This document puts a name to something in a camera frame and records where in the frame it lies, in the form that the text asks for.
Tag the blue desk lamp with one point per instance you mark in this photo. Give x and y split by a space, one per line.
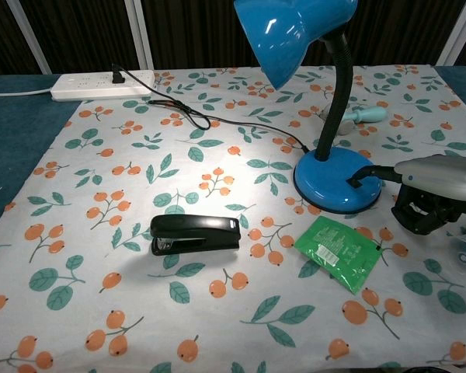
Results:
334 182

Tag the white power strip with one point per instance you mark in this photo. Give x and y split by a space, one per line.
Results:
103 85

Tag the black stapler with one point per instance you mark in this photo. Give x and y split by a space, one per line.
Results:
196 233

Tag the floral patterned tablecloth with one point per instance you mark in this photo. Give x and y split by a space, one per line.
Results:
225 233

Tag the green foil sachet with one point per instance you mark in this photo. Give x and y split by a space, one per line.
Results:
336 250

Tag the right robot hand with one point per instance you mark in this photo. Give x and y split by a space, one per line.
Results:
435 182

